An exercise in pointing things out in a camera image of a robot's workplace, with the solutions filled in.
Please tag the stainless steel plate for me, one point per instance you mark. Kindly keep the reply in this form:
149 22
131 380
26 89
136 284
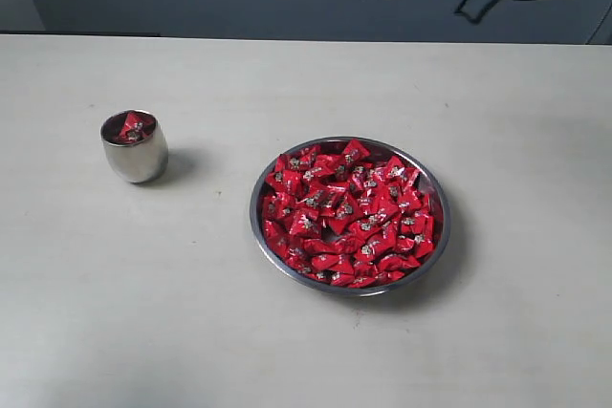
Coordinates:
356 230

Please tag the stainless steel cup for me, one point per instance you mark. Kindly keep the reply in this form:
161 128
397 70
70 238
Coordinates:
141 162

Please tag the red candy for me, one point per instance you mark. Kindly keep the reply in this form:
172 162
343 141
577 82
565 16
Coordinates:
136 127

